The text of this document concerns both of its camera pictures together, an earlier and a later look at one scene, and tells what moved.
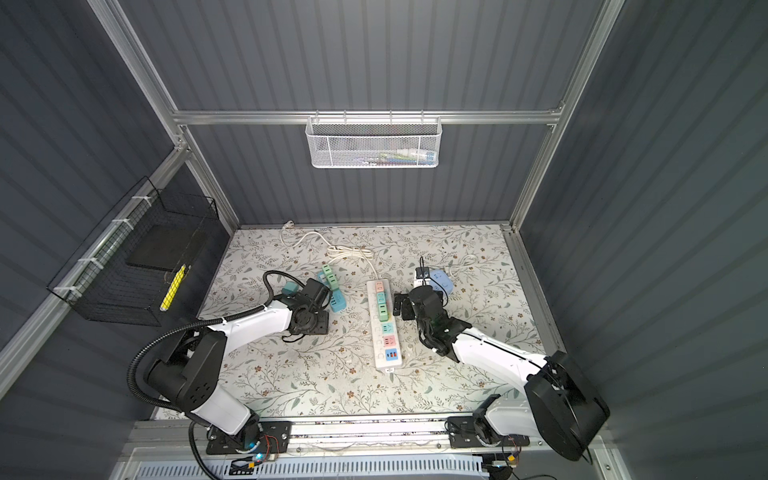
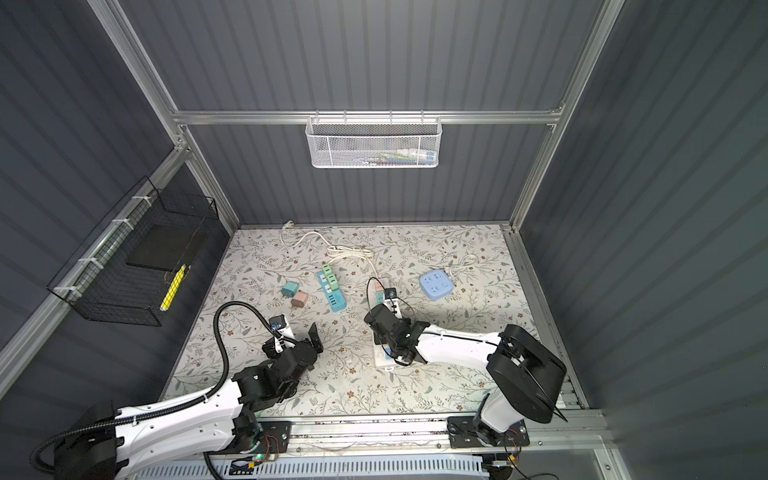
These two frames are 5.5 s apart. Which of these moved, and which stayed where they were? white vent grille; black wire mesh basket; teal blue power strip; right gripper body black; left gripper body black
Moved: left gripper body black; right gripper body black
Stayed: white vent grille; teal blue power strip; black wire mesh basket
